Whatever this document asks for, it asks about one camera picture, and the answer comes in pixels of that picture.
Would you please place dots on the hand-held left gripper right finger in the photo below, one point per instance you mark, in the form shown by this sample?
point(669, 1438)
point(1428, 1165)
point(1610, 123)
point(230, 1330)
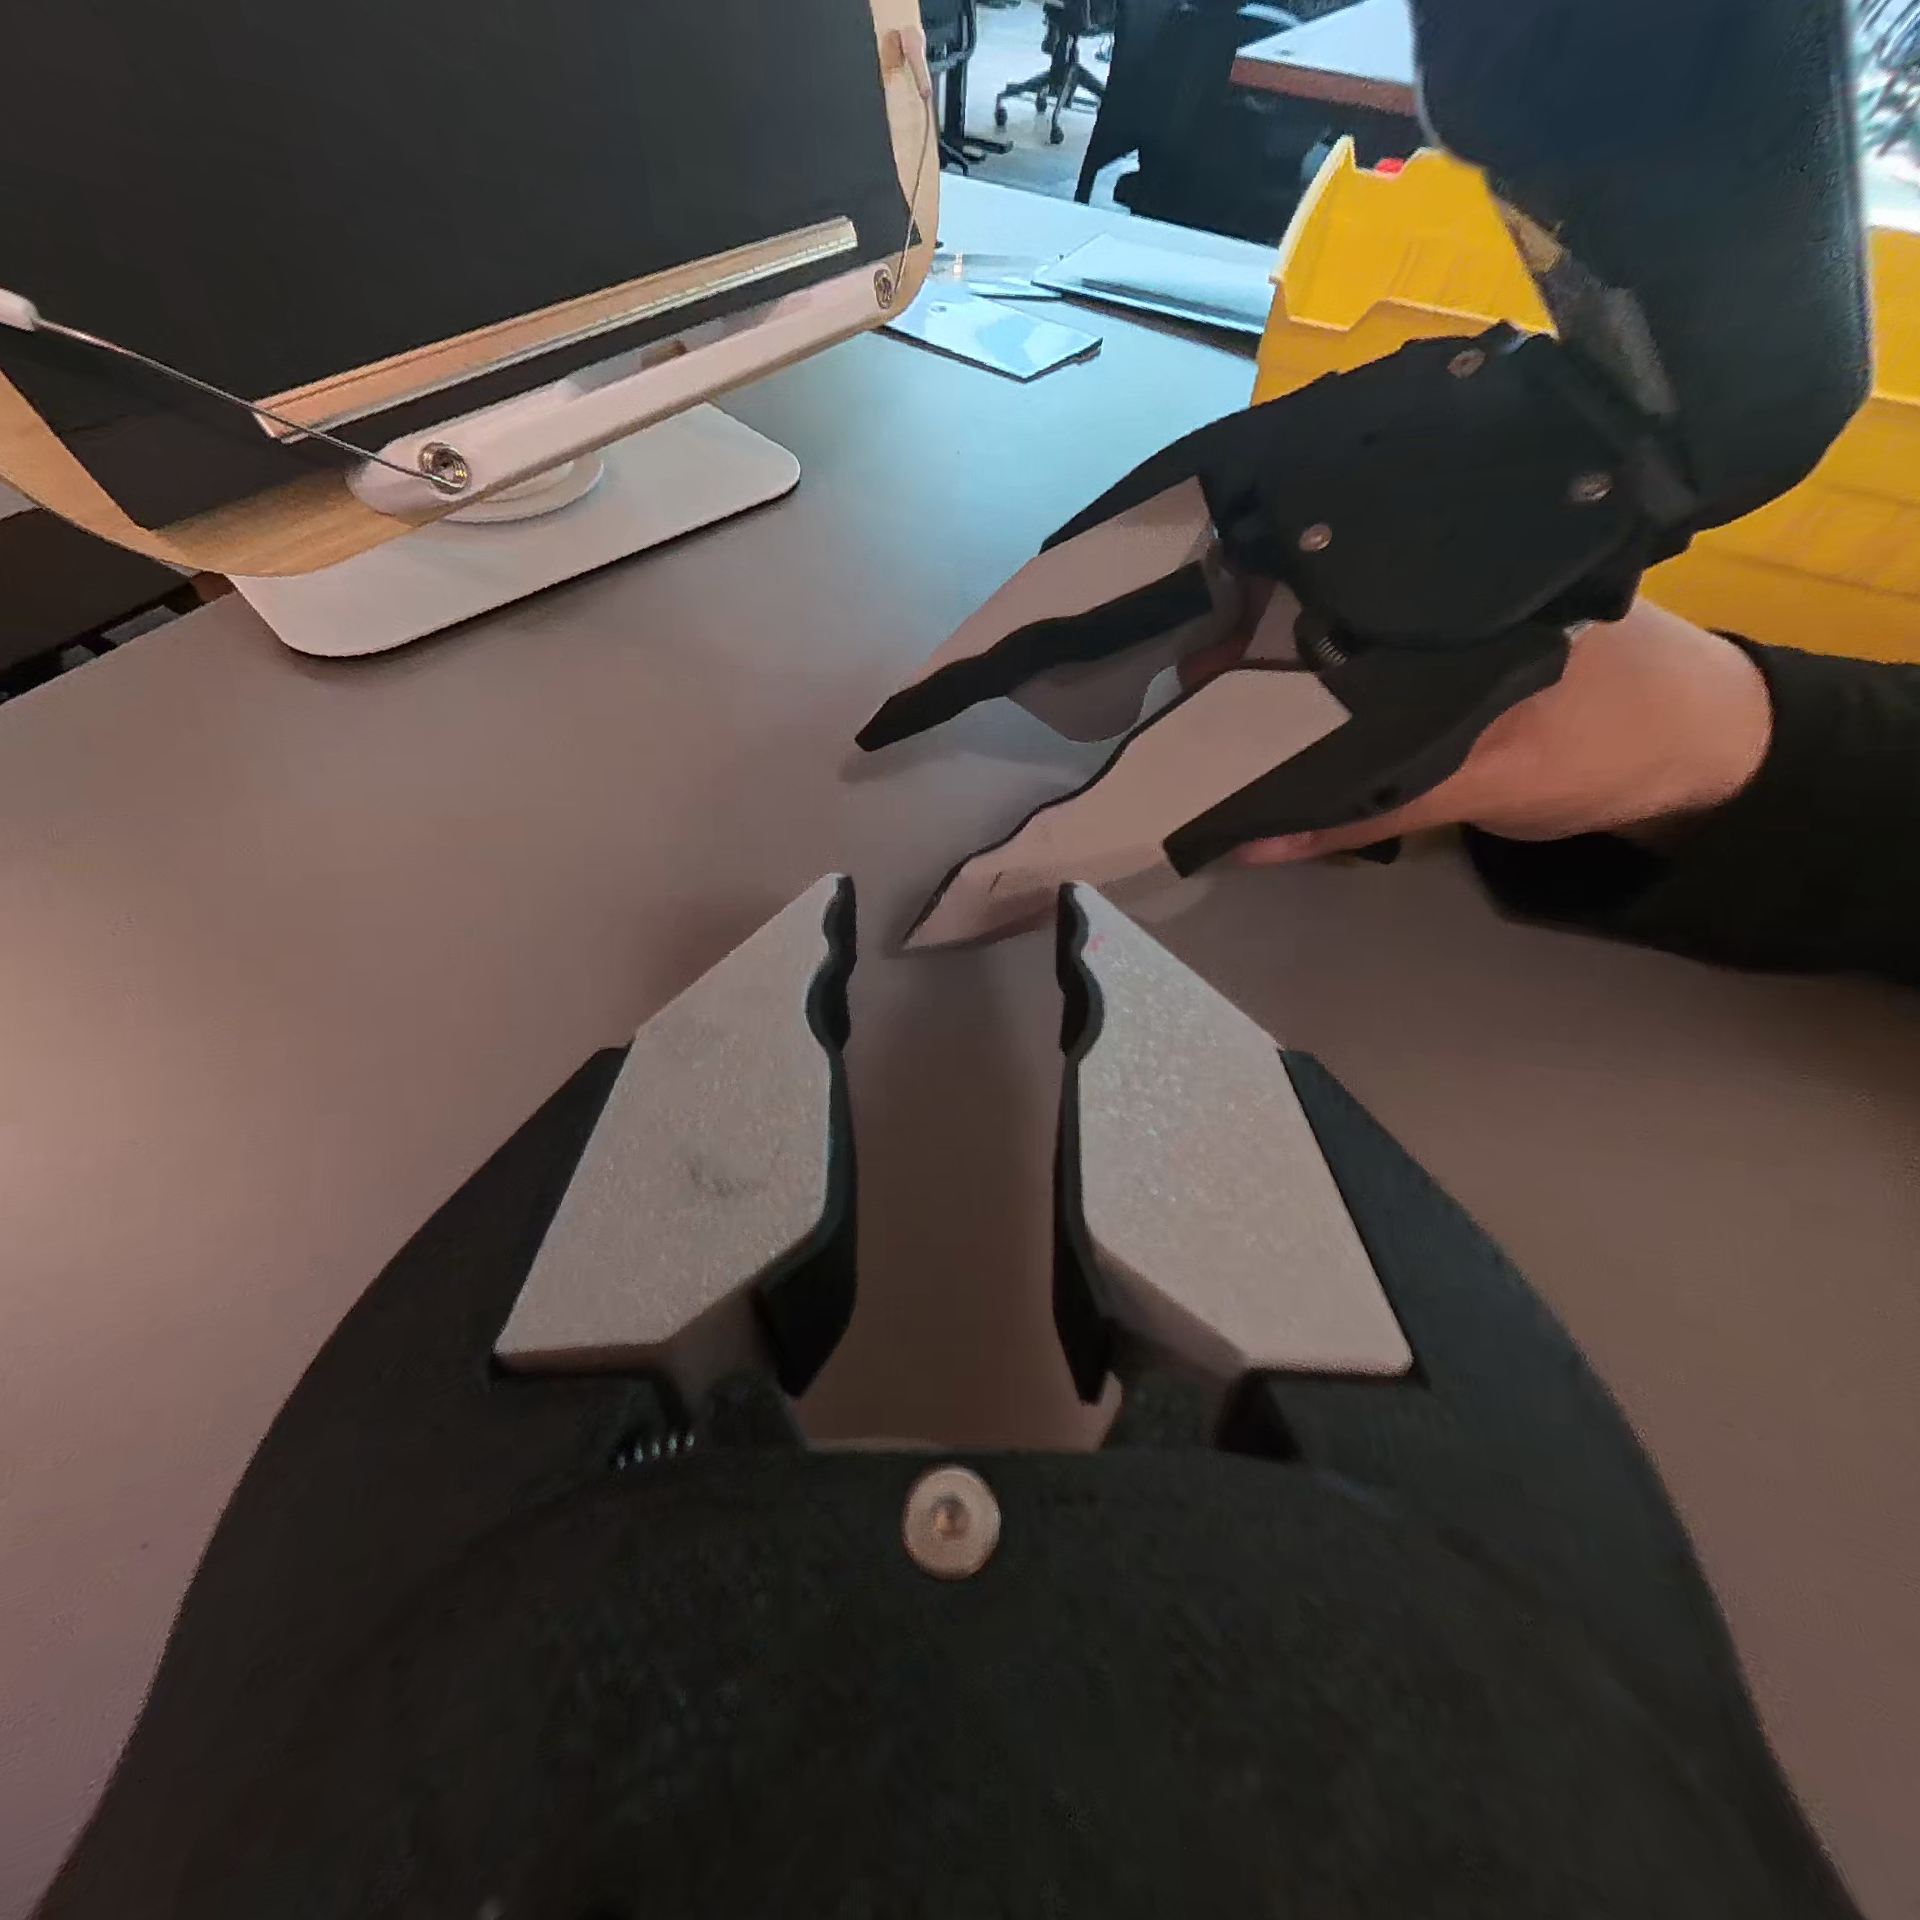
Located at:
point(1214, 1202)

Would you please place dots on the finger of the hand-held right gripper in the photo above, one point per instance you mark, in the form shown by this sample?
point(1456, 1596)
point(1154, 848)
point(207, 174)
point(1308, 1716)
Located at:
point(1200, 764)
point(1096, 563)

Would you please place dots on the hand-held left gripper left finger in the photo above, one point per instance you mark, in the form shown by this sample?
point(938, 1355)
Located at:
point(690, 1202)

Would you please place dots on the person's right forearm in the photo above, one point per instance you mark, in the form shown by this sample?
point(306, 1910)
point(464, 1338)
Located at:
point(1830, 839)

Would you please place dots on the person's right hand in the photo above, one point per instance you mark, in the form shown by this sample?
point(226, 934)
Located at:
point(1621, 734)

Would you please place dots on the yellow plastic bin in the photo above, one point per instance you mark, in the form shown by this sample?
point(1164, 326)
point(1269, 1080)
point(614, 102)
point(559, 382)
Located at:
point(1350, 271)

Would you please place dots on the black office chair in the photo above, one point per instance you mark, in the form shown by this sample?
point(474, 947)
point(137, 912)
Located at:
point(1050, 60)
point(1200, 106)
point(961, 83)

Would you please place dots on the white board stand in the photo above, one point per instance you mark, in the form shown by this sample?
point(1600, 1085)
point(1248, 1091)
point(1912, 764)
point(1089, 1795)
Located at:
point(600, 510)

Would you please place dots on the black wood-framed board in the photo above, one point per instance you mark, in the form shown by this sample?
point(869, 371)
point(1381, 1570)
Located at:
point(452, 150)

